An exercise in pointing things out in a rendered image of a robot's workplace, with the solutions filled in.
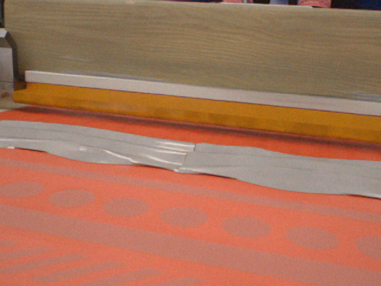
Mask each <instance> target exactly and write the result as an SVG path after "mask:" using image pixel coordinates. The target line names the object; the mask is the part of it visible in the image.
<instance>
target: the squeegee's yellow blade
mask: <svg viewBox="0 0 381 286"><path fill-rule="evenodd" d="M26 85H27V88H26V89H22V90H18V91H13V92H19V93H26V94H37V95H43V96H44V95H49V97H60V98H72V99H78V100H89V101H100V102H112V103H119V104H130V105H141V106H148V107H159V108H170V109H177V110H189V111H200V112H206V113H218V114H229V115H236V116H247V117H253V118H259V119H271V120H282V121H289V122H300V123H312V124H318V125H329V126H340V127H347V128H359V129H370V130H381V117H373V116H361V115H354V114H348V113H336V112H329V111H317V110H304V109H298V108H285V107H273V106H266V105H254V104H242V103H235V102H222V101H210V100H205V99H198V98H185V97H173V96H166V95H154V94H142V93H135V92H122V91H111V90H103V89H91V88H79V87H72V86H60V85H48V84H41V83H29V82H26Z"/></svg>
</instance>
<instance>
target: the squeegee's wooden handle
mask: <svg viewBox="0 0 381 286"><path fill-rule="evenodd" d="M4 29H5V30H7V31H8V33H9V34H10V35H11V37H12V38H13V39H14V40H15V42H16V43H17V49H18V78H19V80H25V71H26V70H44V71H51V72H65V73H78V74H91V75H98V76H112V77H126V78H133V79H146V80H160V81H167V82H174V83H187V84H194V85H208V86H221V87H229V88H242V89H256V90H263V91H276V92H290V93H297V94H311V95H324V97H338V98H351V99H359V100H372V101H381V11H366V10H346V9H338V8H310V7H283V6H268V5H240V4H212V3H197V2H169V1H155V0H145V1H141V0H5V2H4Z"/></svg>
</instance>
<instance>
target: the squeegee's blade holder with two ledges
mask: <svg viewBox="0 0 381 286"><path fill-rule="evenodd" d="M25 81H26V82H29V83H41V84H48V85H60V86H72V87H79V88H91V89H103V90H111V91H122V92H135V93H142V94H154V95H166V96H173V97H185V98H198V99H205V100H210V101H222V102H235V103H242V104H254V105H266V106H273V107H285V108H298V109H304V110H317V111H329V112H336V113H348V114H354V115H361V116H373V117H381V101H372V100H359V99H351V98H338V97H324V95H311V94H297V93H290V92H276V91H263V90H256V89H242V88H229V87H221V86H208V85H194V84H187V83H174V82H167V81H160V80H146V79H133V78H126V77H112V76H98V75H91V74H78V73H65V72H57V71H44V70H26V71H25Z"/></svg>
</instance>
